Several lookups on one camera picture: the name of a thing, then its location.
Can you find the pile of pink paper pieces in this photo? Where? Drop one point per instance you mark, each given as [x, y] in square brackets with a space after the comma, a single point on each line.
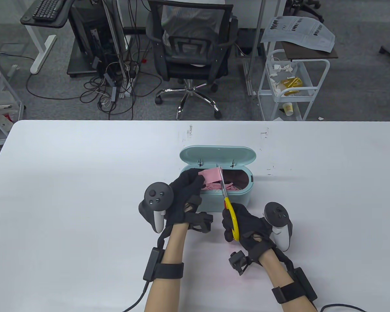
[214, 187]

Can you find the black and white hand controller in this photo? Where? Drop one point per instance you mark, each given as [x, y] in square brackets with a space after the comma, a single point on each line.
[276, 213]
[157, 195]

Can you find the brown board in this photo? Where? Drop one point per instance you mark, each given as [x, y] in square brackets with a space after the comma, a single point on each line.
[312, 55]

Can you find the person's left forearm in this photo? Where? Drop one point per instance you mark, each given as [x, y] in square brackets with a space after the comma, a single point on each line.
[172, 247]

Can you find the heap of white paper scraps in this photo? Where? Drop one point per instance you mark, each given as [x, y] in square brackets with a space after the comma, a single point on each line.
[281, 68]

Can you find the person's right hand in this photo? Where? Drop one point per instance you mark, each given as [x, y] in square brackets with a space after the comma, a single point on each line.
[250, 221]

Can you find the person's right forearm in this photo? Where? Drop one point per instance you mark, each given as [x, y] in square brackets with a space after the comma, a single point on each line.
[273, 269]

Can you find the printed newspaper sheet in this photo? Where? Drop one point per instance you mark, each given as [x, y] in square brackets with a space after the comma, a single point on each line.
[299, 32]

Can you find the mint green lidded box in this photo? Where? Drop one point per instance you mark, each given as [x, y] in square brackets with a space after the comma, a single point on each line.
[214, 201]

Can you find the black computer tower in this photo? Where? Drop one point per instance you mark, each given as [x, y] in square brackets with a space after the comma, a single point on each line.
[91, 19]

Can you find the silver aluminium post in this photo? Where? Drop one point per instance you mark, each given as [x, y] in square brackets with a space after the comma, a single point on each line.
[115, 42]
[256, 42]

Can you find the black desk with white leg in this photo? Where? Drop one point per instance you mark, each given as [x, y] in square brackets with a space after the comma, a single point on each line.
[39, 23]

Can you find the white power strip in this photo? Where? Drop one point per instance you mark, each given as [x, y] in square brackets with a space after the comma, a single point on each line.
[125, 89]

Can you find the white metal rack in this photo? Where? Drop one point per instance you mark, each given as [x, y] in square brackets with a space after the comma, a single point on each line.
[6, 84]

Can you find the black wristband with battery pack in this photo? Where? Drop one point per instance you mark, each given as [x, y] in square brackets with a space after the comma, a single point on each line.
[289, 291]
[169, 271]

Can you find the black mesh office chair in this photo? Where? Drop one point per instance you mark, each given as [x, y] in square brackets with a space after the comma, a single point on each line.
[188, 70]

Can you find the black wheeled cart base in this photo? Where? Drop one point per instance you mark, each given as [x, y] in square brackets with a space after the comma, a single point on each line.
[81, 68]

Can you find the person's left hand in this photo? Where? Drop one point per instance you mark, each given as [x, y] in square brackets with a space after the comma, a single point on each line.
[182, 195]

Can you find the pink waste paper sheet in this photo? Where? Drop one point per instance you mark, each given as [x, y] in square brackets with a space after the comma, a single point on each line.
[211, 175]

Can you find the black chair base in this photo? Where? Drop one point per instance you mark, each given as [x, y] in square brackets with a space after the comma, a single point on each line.
[308, 9]

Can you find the white rolling cart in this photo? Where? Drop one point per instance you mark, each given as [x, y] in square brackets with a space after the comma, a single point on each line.
[325, 74]

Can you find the paper cup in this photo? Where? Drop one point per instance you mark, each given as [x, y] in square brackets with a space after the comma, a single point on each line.
[288, 109]

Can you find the black keyboard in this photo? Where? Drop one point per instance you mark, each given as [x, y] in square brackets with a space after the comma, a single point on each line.
[48, 9]

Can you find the yellow and red scissors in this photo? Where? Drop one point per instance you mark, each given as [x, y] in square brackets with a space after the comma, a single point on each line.
[233, 216]

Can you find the yellow packet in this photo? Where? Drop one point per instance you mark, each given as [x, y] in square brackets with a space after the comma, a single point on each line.
[292, 83]

